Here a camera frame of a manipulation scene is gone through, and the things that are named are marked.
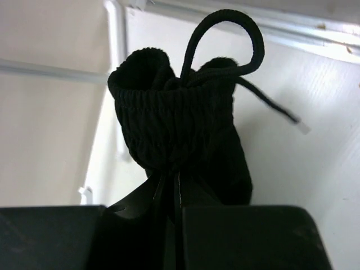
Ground black trousers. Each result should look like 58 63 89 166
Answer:
107 9 312 208

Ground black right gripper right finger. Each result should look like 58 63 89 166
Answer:
178 174 334 270

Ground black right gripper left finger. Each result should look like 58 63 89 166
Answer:
0 171 181 270

